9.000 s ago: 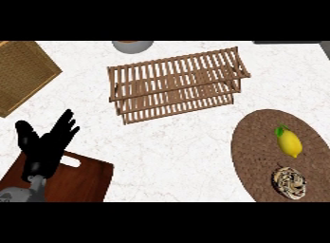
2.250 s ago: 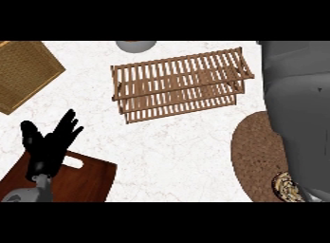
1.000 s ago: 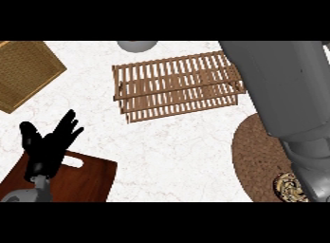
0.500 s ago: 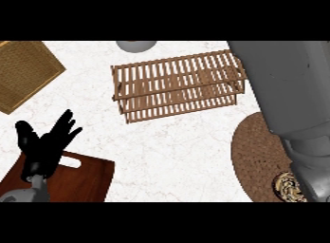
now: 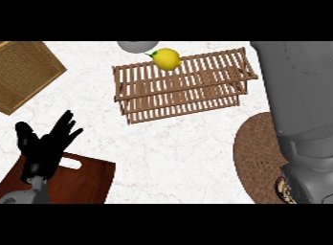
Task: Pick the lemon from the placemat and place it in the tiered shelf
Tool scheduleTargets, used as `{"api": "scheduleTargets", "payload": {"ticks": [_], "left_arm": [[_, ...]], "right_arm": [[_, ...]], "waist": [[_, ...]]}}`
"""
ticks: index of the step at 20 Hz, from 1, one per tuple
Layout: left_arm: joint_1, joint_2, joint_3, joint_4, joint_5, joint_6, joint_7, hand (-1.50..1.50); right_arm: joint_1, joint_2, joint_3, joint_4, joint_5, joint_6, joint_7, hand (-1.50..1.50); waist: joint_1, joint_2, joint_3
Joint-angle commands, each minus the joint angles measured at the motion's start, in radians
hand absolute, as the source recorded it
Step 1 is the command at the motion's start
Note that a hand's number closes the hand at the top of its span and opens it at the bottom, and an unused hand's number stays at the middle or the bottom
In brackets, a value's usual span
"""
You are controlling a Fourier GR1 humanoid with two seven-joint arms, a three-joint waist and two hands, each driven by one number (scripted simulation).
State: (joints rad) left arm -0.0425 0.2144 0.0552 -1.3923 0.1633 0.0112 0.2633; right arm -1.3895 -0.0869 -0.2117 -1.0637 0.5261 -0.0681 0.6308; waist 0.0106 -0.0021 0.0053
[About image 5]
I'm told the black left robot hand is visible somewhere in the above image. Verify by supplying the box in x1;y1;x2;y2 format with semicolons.
15;109;85;186

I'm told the wooden slatted tiered shelf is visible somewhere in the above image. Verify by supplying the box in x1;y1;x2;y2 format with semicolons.
113;47;260;125

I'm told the yellow lemon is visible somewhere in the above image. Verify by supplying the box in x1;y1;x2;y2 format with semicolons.
145;47;183;72

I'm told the round brown woven placemat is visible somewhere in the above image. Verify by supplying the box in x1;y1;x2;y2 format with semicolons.
234;111;300;205

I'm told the dark wooden cutting board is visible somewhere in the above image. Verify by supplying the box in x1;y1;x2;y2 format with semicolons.
0;152;117;205

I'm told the grey bowl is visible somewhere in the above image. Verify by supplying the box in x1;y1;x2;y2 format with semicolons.
117;40;160;55

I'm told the small yellow and dark object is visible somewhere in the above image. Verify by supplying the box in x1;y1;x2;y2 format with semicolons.
275;176;297;204

